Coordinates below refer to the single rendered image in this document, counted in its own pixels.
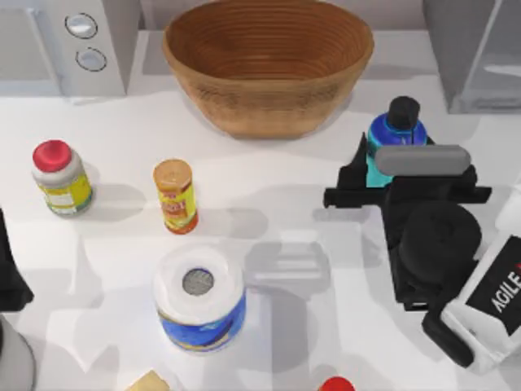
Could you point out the red lidded yellow label jar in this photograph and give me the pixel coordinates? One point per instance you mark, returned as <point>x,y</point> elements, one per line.
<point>63,183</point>

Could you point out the round microwave knob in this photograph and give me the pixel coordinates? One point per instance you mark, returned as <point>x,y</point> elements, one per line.
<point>81,25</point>
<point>90,59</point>

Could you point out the brown wicker basket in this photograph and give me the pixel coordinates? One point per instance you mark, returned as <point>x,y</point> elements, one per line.
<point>264,97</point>

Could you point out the blue bottle with black cap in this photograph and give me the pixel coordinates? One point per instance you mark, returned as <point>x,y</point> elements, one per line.
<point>386,130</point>

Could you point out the white and blue paper roll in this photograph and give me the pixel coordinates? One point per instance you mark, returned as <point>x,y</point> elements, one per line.
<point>199,305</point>

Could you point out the red round lid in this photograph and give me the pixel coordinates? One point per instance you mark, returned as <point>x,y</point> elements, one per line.
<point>336,385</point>

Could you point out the pale microwave oven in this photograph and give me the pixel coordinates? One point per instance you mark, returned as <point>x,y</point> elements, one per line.
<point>118,49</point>

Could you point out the orange and yellow can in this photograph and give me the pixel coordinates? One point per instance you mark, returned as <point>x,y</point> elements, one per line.
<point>177,195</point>

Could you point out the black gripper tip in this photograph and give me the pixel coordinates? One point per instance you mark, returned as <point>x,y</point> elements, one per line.
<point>10,264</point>

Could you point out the pale yellow block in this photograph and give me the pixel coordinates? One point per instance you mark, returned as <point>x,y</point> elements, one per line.
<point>148,383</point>

